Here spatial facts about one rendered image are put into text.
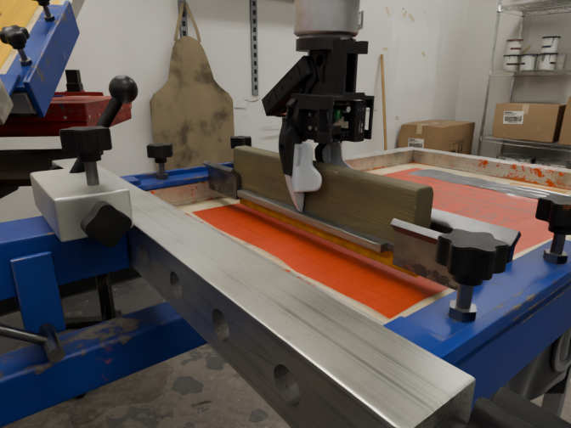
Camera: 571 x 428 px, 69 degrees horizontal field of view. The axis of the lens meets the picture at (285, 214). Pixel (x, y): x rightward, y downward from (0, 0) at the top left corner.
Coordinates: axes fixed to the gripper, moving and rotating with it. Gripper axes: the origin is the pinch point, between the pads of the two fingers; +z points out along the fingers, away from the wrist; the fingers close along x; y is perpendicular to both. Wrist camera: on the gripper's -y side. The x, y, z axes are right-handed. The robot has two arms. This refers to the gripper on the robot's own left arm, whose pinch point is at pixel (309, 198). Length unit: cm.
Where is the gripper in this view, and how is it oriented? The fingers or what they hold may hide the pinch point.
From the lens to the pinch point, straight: 57.2
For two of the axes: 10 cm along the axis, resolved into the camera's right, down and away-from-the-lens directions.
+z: -0.1, 9.5, 3.1
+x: 7.9, -1.8, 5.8
